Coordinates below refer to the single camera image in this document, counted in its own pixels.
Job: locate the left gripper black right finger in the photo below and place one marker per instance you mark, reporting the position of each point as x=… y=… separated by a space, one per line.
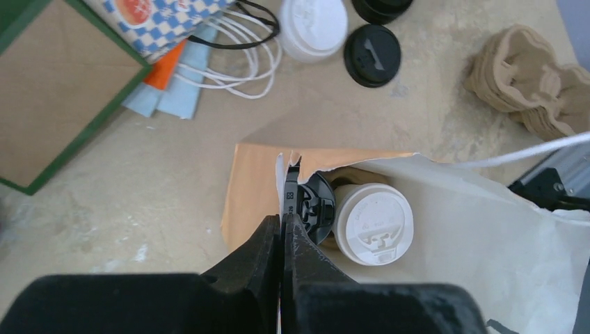
x=317 y=297

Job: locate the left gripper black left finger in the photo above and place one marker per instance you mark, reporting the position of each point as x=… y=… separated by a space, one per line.
x=237 y=295

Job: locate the single black cup lid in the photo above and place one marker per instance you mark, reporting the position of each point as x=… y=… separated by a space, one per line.
x=313 y=201

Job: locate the brown kraft paper bag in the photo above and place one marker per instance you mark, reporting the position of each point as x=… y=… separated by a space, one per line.
x=523 y=264

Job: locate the brown pulp cup carrier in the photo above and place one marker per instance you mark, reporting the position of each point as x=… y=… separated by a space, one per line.
x=349 y=175

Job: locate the white cup lid stack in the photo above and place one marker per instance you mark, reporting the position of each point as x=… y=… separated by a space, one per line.
x=312 y=30

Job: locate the blue checkered paper bag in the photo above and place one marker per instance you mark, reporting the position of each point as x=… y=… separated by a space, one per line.
x=177 y=37

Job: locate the green paper bag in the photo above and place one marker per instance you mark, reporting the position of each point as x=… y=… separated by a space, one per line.
x=64 y=71

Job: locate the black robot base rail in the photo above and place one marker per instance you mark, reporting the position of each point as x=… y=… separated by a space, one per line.
x=560 y=181

